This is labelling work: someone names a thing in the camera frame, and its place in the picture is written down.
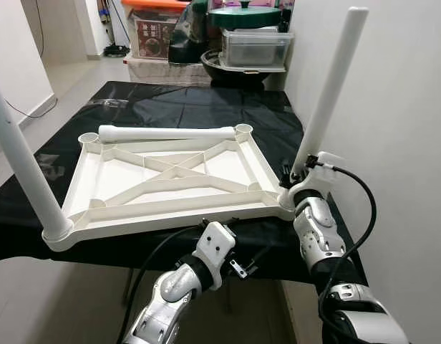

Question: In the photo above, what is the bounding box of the black wok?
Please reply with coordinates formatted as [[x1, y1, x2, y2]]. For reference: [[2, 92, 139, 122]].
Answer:
[[200, 50, 286, 87]]

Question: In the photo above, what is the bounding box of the white plastic table leg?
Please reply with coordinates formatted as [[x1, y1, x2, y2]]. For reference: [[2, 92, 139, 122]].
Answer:
[[0, 75, 74, 241], [97, 124, 237, 144], [291, 7, 369, 180]]

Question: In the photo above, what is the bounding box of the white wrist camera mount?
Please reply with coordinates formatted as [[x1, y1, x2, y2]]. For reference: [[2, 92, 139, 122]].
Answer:
[[281, 150, 347, 209], [192, 221, 237, 291]]

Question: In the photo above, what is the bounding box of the green round lid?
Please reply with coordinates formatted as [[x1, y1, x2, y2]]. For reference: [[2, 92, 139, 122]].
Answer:
[[208, 2, 284, 29]]

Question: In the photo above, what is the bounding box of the clear plastic storage box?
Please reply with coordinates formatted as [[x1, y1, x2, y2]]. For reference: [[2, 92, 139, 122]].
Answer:
[[220, 29, 294, 70]]

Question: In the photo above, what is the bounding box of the white upturned children table top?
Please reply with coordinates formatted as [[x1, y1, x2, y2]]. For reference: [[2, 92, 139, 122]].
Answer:
[[42, 123, 296, 252]]

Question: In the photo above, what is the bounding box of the black tablecloth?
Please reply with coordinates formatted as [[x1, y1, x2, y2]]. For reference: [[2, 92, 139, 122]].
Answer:
[[0, 80, 368, 287]]

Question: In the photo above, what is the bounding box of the dark metal table leg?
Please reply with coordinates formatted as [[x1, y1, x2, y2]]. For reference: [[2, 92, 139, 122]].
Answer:
[[124, 267, 135, 302]]

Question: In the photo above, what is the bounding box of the beige cloth covered bench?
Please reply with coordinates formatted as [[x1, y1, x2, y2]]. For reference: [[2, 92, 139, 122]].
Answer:
[[127, 56, 207, 85]]

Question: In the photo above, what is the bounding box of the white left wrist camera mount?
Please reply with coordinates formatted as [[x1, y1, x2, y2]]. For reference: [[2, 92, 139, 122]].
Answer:
[[192, 221, 237, 291]]

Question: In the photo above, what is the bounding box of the orange lidded storage box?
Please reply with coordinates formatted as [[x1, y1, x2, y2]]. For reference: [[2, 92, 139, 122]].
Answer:
[[122, 0, 189, 59]]

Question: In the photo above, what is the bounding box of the mop head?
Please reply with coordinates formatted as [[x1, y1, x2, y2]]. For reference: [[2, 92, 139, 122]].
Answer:
[[102, 44, 132, 58]]

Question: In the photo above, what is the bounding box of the black bag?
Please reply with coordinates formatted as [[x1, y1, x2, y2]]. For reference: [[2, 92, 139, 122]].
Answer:
[[168, 4, 221, 65]]

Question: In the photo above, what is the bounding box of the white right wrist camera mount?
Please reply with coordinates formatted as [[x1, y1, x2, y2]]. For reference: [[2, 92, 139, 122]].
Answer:
[[281, 150, 347, 209]]

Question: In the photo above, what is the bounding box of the narrow clear tape strip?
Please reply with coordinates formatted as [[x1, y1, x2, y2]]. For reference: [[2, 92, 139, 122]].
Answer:
[[99, 100, 132, 112]]

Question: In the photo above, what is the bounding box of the black wall power cable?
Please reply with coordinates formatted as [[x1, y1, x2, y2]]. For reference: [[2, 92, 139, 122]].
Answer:
[[4, 0, 60, 121]]

